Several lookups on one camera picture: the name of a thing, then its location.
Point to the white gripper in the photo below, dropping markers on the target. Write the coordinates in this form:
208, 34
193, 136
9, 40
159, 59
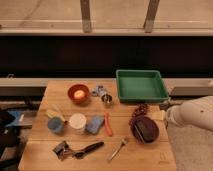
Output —
161, 115

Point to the yellow-orange apple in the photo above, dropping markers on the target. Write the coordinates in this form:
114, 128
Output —
79, 94

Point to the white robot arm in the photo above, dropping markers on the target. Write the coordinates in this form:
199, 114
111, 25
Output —
196, 112

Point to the green plastic tray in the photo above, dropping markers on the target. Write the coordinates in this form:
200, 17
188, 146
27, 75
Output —
135, 86

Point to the bunch of red grapes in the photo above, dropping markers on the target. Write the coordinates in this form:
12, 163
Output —
140, 110

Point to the dark brown bowl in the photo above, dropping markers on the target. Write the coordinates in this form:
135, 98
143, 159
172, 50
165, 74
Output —
144, 129

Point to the metal fork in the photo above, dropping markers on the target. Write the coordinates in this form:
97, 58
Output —
124, 142

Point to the orange carrot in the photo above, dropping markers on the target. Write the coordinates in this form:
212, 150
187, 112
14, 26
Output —
108, 129

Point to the small metal cup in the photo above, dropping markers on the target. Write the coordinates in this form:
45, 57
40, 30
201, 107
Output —
107, 99

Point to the blue-white small object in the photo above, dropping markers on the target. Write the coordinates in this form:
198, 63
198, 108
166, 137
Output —
98, 91

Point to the blue sponge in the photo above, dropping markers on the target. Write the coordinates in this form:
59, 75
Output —
94, 125

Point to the white round container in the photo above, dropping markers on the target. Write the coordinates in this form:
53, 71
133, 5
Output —
78, 123

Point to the red bowl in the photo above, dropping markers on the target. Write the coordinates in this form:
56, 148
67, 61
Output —
75, 88

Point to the metal clip tool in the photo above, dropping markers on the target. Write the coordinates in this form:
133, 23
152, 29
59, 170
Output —
62, 150

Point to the blue cup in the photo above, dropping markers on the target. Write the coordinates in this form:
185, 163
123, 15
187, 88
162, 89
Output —
55, 125

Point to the dark equipment at left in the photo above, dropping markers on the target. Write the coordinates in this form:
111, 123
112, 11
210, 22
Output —
14, 128

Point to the black-handled tool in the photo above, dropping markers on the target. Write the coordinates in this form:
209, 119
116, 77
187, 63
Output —
81, 153

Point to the wooden-handled brush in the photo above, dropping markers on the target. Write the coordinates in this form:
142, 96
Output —
55, 112

